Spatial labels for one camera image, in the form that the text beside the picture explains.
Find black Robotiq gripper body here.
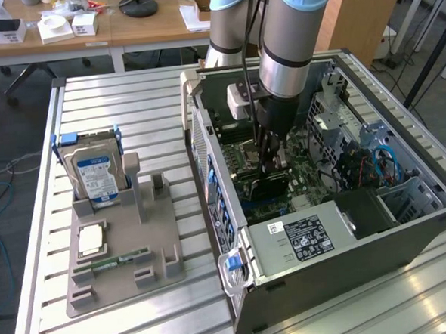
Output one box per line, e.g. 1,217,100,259
256,95,302,140

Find black graphics card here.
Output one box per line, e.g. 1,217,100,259
245,169,291,203

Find CPU socket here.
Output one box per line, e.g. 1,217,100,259
238,138,264,165

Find RAM stick in slot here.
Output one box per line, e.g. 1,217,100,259
233,170,263,188

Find green motherboard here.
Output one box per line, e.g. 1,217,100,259
212,109,339,229

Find blue expansion slot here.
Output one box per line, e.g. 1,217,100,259
241,193,286,210

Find tall metal disk bay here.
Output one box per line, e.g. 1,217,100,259
304,88,366,166

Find grey power supply unit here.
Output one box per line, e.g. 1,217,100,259
246,199,361,279

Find black plastic shroud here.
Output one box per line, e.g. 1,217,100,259
333,185,401,241

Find blue case latch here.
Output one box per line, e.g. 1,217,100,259
225,255,241,274

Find white paper stack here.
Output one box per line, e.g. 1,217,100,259
178,3,212,33

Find open dark grey PC case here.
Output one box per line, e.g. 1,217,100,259
177,42,446,334

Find low metal disk bay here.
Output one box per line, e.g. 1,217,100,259
374,174,446,227

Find wooden cabinet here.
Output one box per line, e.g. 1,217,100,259
311,0,414,71

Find black tripod leg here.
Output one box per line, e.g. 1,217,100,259
397,9,446,111

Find wooden desk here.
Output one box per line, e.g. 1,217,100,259
0,0,221,82

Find grey plastic parts rack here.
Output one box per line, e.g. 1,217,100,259
57,148,191,320

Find hard disk in blue caddy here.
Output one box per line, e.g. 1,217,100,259
49,124,130,213

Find black round lamp base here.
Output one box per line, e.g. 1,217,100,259
117,0,160,20

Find green RAM stick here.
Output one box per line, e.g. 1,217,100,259
72,248,151,275

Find silver CPU chip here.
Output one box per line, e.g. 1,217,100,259
77,225,107,257

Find small white cardboard box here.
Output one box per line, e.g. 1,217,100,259
70,12,100,38

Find white holder with round hollow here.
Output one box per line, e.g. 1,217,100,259
36,15,76,46

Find black office chair base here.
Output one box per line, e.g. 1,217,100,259
0,57,94,108

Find white box with black top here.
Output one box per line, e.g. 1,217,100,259
0,18,27,45

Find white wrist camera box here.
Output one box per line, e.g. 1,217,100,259
225,82,262,121

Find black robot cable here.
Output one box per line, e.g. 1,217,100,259
237,0,277,144

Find blue wire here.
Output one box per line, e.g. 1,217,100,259
371,145,404,185

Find grey floor cable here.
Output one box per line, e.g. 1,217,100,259
0,153,45,189

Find blue floor cable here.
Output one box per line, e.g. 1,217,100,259
0,209,17,321

